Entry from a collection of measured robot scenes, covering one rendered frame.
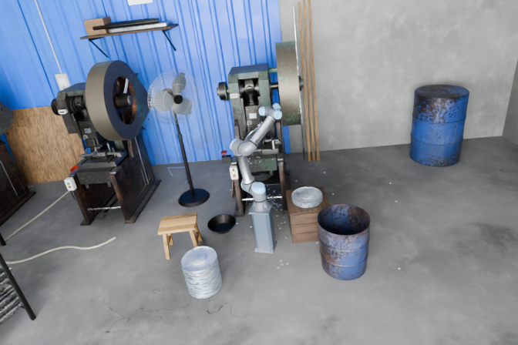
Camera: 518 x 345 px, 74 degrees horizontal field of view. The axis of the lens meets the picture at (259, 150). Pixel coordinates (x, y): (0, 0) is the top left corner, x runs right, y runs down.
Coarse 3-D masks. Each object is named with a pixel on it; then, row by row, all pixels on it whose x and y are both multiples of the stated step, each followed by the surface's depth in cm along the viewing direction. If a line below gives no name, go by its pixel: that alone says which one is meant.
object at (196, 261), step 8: (200, 248) 292; (208, 248) 291; (184, 256) 285; (192, 256) 284; (200, 256) 282; (208, 256) 282; (216, 256) 281; (184, 264) 277; (192, 264) 276; (200, 264) 275; (208, 264) 274
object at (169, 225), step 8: (168, 216) 333; (176, 216) 332; (184, 216) 330; (192, 216) 328; (160, 224) 323; (168, 224) 322; (176, 224) 320; (184, 224) 319; (192, 224) 318; (160, 232) 313; (168, 232) 313; (176, 232) 314; (192, 232) 318; (168, 240) 332; (192, 240) 321; (200, 240) 345; (168, 248) 324; (168, 256) 325
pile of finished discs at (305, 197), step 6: (294, 192) 335; (300, 192) 334; (306, 192) 332; (312, 192) 332; (318, 192) 331; (294, 198) 326; (300, 198) 325; (306, 198) 323; (312, 198) 322; (318, 198) 321; (294, 204) 324; (300, 204) 319; (306, 204) 315; (312, 204) 315; (318, 204) 319
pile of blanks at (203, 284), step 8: (216, 264) 278; (184, 272) 275; (192, 272) 269; (200, 272) 268; (208, 272) 272; (216, 272) 279; (192, 280) 272; (200, 280) 271; (208, 280) 274; (216, 280) 282; (192, 288) 278; (200, 288) 276; (208, 288) 277; (216, 288) 282; (200, 296) 279; (208, 296) 280
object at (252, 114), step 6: (246, 102) 357; (252, 102) 349; (246, 108) 346; (252, 108) 346; (258, 108) 346; (246, 114) 349; (252, 114) 349; (258, 114) 348; (246, 120) 353; (252, 120) 352; (258, 120) 351; (252, 126) 351; (258, 126) 351
